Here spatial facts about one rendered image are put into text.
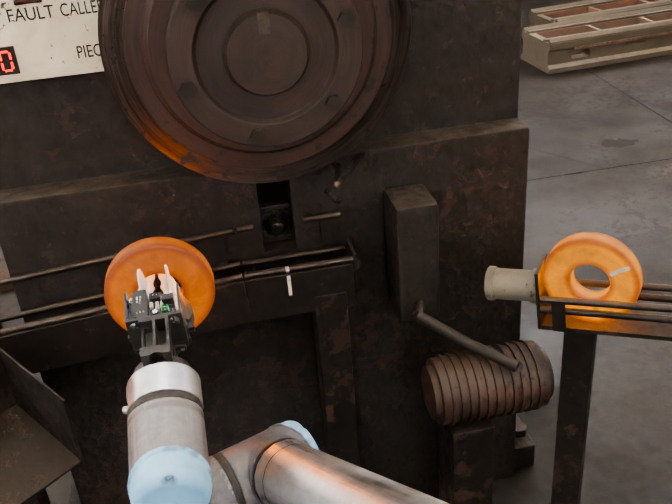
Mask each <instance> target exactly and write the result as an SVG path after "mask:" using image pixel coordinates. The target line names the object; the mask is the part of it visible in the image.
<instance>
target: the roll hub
mask: <svg viewBox="0 0 672 504"><path fill-rule="evenodd" d="M185 1H186V0H174V2H173V5H172V7H171V10H170V13H169V17H168V21H167V26H166V36H165V47H166V62H167V68H168V73H169V76H170V80H171V82H172V85H173V87H174V90H175V92H176V94H177V96H178V98H179V99H180V101H181V103H182V104H183V105H184V107H185V108H186V109H187V111H188V112H189V113H190V114H191V115H192V116H193V118H194V119H196V120H197V121H198V122H199V123H200V124H201V125H202V126H204V127H205V128H206V129H208V130H209V131H211V132H212V133H214V134H216V135H217V136H219V137H222V138H224V139H226V140H228V141H231V142H234V143H238V144H242V145H246V146H254V147H273V146H281V145H286V144H290V143H293V142H296V141H299V140H302V139H304V138H306V137H308V136H310V135H312V134H314V133H315V132H317V131H318V130H320V129H321V128H323V127H324V126H325V125H327V124H328V123H329V122H330V121H331V120H332V119H333V118H334V117H335V116H336V115H337V114H338V113H339V112H340V111H341V109H342V108H343V107H344V106H345V104H346V103H347V101H348V100H349V98H350V96H351V94H352V92H353V91H354V88H355V86H356V84H357V81H358V78H359V75H360V71H361V67H362V61H363V34H362V28H361V23H360V20H359V16H358V14H357V11H356V9H355V6H354V4H353V2H352V0H204V3H203V5H202V8H201V10H200V11H190V10H189V8H188V7H187V6H186V5H185ZM349 10H350V11H351V12H352V14H353V15H354V17H355V18H356V19H355V21H354V24H353V26H352V27H349V28H342V26H341V25H340V23H339V22H338V20H337V19H338V17H339V15H340V13H341V11H349ZM184 82H192V83H193V84H194V85H195V86H196V88H197V92H196V95H195V97H194V98H189V99H185V98H184V97H183V96H182V95H181V93H180V92H179V90H180V88H181V85H182V83H184ZM330 95H338V96H339V98H340V99H341V101H342V102H343V103H342V105H341V107H340V109H339V110H337V111H330V110H329V108H328V107H327V106H326V104H325V102H326V100H327V98H328V96H330ZM254 129H262V130H263V131H264V132H265V134H266V135H267V137H266V140H265V142H264V144H259V145H255V144H254V143H253V142H252V141H251V139H250V135H251V133H252V130H254Z"/></svg>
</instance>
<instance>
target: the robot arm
mask: <svg viewBox="0 0 672 504"><path fill-rule="evenodd" d="M164 267H165V273H166V274H154V275H151V276H148V277H147V278H145V277H144V275H143V273H142V271H141V270H140V269H138V270H137V280H138V285H139V289H138V291H133V292H132V298H130V299H129V300H128V296H127V293H126V292H124V313H125V325H126V328H127V331H128V334H129V335H128V340H129V343H132V346H133V350H134V353H135V354H137V355H139V356H140V358H141V360H142V362H141V363H139V364H138V365H137V367H136V368H135V370H134V374H133V375H132V376H131V377H130V379H129V380H128V382H127V387H126V399H127V403H128V406H124V407H123V408H122V412H123V414H127V433H128V463H129V477H128V484H127V489H128V495H129V499H130V502H131V504H449V503H447V502H444V501H442V500H439V499H437V498H434V497H432V496H429V495H427V494H425V493H422V492H420V491H417V490H415V489H412V488H410V487H408V486H405V485H403V484H400V483H398V482H395V481H393V480H390V479H388V478H386V477H383V476H381V475H378V474H376V473H373V472H371V471H368V470H366V469H364V468H361V467H359V466H356V465H354V464H351V463H349V462H347V461H344V460H342V459H339V458H337V457H334V456H332V455H329V454H327V453H325V452H322V451H320V450H319V449H318V446H317V444H316V442H315V441H314V439H313V437H312V436H311V434H310V433H309V432H308V431H307V429H305V428H303V427H302V425H301V424H299V423H298V422H295V421H285V422H282V423H277V424H274V425H272V426H270V427H269V428H267V430H265V431H263V432H260V433H258V434H256V435H254V436H252V437H250V438H248V439H245V440H243V441H241V442H239V443H237V444H235V445H233V446H230V447H228V448H226V449H224V450H222V451H220V452H218V453H216V454H214V455H212V456H208V447H207V438H206V429H205V421H204V412H203V408H204V407H203V398H202V389H201V380H200V377H199V375H198V373H197V372H196V371H195V370H194V369H192V368H191V367H190V365H189V363H188V362H187V361H186V360H184V359H183V358H180V357H178V354H179V353H181V352H187V347H188V346H189V345H191V344H192V339H191V337H190V333H189V332H194V331H195V326H194V322H195V316H194V311H193V307H192V305H191V303H190V302H189V301H188V300H187V299H186V298H185V297H184V296H183V295H182V293H181V290H180V287H179V285H178V283H176V282H175V280H174V279H173V278H172V276H170V274H169V271H168V267H167V265H164ZM157 277H158V279H157ZM158 281H159V285H160V289H161V293H162V294H160V292H156V287H157V285H158Z"/></svg>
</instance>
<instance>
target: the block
mask: <svg viewBox="0 0 672 504"><path fill-rule="evenodd" d="M383 199H384V220H385V240H386V261H387V282H388V296H389V298H390V301H391V303H392V305H393V307H394V309H395V311H396V313H397V315H398V317H399V319H400V320H401V321H403V322H408V321H414V320H415V319H414V318H413V316H412V314H413V310H414V306H415V303H416V301H418V300H420V299H421V300H423V301H424V302H425V304H426V306H425V310H424V313H426V314H427V315H429V316H431V317H435V316H437V315H438V314H439V310H440V306H439V225H438V205H437V203H436V201H435V200H434V198H433V197H432V195H431V194H430V193H429V191H428V190H427V188H426V187H425V186H424V185H423V184H412V185H406V186H399V187H392V188H387V189H385V191H384V194H383Z"/></svg>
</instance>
